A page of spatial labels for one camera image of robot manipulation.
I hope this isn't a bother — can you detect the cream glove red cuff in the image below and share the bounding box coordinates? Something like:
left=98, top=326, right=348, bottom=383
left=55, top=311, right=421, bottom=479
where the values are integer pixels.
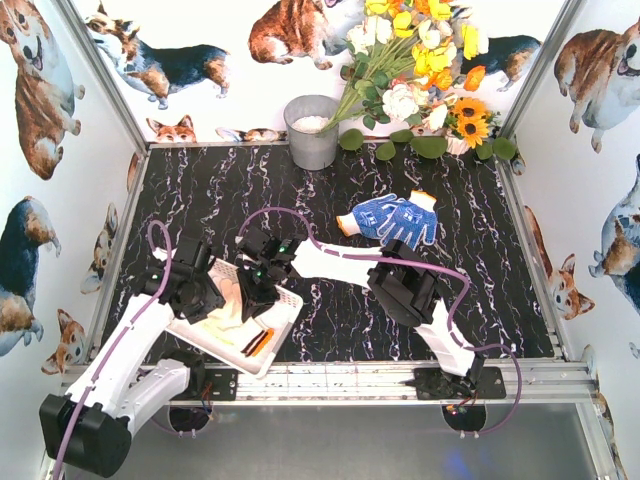
left=202, top=277, right=275, bottom=357

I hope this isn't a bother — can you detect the blue dotted glove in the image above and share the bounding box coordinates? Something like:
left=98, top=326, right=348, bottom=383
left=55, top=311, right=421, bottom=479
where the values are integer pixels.
left=378, top=190, right=438, bottom=250
left=336, top=193, right=400, bottom=239

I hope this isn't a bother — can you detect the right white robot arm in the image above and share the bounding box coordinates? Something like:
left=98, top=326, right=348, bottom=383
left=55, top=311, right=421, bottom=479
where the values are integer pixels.
left=236, top=227, right=484, bottom=395

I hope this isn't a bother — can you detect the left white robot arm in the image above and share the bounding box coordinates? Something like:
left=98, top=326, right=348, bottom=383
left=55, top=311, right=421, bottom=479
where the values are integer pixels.
left=39, top=238, right=225, bottom=479

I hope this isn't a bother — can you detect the white perforated storage basket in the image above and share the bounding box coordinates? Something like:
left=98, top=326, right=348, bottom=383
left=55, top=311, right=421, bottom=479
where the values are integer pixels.
left=167, top=260, right=303, bottom=378

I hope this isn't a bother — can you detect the grey metal bucket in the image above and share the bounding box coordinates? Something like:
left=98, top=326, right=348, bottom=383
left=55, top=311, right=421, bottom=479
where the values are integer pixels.
left=283, top=95, right=339, bottom=171

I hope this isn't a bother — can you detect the artificial flower bouquet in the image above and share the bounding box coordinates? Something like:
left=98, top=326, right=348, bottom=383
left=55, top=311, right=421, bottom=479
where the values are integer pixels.
left=320, top=1, right=533, bottom=161

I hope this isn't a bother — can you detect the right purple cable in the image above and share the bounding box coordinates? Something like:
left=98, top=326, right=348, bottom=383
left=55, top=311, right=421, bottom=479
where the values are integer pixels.
left=237, top=207, right=524, bottom=436

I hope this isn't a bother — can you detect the purple cable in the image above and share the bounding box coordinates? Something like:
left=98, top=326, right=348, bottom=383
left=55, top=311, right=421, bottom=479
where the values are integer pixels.
left=237, top=207, right=524, bottom=436
left=52, top=219, right=174, bottom=480

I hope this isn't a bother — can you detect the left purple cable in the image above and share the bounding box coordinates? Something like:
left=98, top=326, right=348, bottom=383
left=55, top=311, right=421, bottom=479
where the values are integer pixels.
left=52, top=219, right=174, bottom=480

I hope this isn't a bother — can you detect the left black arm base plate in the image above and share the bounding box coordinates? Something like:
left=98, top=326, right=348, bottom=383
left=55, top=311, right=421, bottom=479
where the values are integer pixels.
left=199, top=368, right=239, bottom=402

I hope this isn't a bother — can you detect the aluminium front frame rail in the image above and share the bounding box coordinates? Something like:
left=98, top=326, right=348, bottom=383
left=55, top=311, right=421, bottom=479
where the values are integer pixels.
left=57, top=360, right=599, bottom=406

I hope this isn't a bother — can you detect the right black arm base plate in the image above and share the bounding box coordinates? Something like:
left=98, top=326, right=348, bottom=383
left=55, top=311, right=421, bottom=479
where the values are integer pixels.
left=401, top=367, right=506, bottom=400

